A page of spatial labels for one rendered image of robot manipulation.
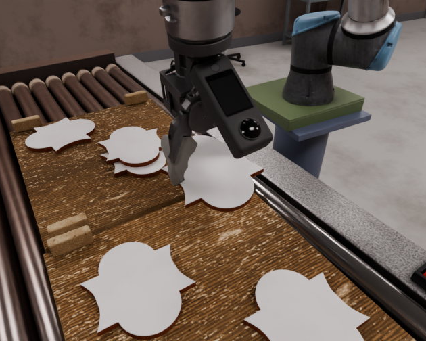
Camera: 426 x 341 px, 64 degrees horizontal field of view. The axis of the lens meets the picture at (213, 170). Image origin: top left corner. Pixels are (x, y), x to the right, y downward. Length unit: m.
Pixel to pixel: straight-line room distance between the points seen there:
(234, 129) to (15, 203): 0.47
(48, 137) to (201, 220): 0.42
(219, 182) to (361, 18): 0.56
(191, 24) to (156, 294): 0.32
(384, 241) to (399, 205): 1.64
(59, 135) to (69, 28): 3.17
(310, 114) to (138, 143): 0.48
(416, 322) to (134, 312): 0.36
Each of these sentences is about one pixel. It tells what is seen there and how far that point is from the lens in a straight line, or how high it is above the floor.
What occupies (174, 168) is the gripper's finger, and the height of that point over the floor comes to 1.07.
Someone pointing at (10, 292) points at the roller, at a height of 0.92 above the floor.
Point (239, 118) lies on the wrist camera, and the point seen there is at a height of 1.16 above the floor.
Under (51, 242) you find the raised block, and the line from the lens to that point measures 0.54.
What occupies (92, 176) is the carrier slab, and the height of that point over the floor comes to 0.94.
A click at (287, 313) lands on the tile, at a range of 0.46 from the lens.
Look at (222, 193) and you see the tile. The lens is 0.47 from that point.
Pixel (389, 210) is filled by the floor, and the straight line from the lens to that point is 2.19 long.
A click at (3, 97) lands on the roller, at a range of 1.16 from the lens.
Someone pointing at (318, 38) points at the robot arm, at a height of 1.08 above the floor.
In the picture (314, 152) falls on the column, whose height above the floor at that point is 0.75.
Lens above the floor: 1.33
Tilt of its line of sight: 36 degrees down
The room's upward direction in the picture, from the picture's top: straight up
